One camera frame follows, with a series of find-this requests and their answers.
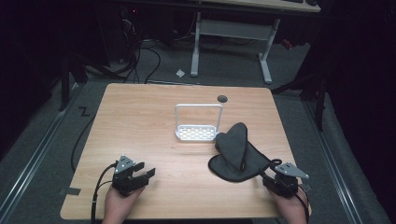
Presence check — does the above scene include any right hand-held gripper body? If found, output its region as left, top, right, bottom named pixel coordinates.
left=262, top=161, right=311, bottom=199

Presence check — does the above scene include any metal floor rail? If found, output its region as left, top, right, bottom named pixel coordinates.
left=0, top=83, right=81, bottom=220
left=303, top=101, right=364, bottom=224

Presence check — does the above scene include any bundle of black cables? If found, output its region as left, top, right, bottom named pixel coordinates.
left=118, top=36, right=163, bottom=85

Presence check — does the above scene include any white-legged desk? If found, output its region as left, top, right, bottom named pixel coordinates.
left=190, top=0, right=322, bottom=85

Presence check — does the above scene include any white metal rack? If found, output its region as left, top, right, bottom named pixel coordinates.
left=174, top=103, right=224, bottom=143

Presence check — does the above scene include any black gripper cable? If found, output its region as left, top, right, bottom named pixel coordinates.
left=90, top=161, right=120, bottom=224
left=296, top=184, right=311, bottom=224

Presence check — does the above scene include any black metal stand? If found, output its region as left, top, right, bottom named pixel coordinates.
left=270, top=73, right=329, bottom=133
left=58, top=51, right=89, bottom=112

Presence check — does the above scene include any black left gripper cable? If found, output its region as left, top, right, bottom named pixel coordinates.
left=90, top=161, right=120, bottom=224

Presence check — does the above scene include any black floor cable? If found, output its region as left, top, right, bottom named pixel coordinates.
left=70, top=115, right=95, bottom=174

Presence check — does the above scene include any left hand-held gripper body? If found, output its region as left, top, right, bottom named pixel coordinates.
left=111, top=154, right=148, bottom=198

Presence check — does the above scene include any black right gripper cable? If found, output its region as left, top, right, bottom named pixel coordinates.
left=296, top=184, right=311, bottom=224

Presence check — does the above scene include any person's right hand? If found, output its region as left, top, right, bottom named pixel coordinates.
left=269, top=189, right=312, bottom=224

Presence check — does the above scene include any dark grey cloth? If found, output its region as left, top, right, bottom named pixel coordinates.
left=207, top=121, right=283, bottom=183

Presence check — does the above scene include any person's left hand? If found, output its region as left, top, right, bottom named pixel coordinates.
left=101, top=186, right=146, bottom=224

